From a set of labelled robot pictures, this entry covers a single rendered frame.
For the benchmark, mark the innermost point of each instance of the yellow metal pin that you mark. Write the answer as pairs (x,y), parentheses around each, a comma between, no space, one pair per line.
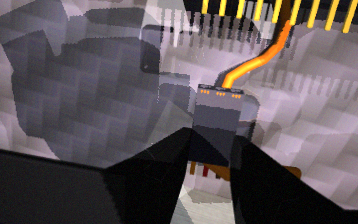
(349,16)
(205,5)
(330,15)
(240,8)
(258,10)
(222,6)
(312,13)
(294,12)
(276,11)

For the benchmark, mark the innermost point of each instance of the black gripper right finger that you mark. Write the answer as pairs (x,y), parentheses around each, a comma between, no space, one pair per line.
(265,192)

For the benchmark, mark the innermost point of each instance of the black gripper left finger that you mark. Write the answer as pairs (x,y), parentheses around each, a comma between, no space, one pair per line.
(142,189)

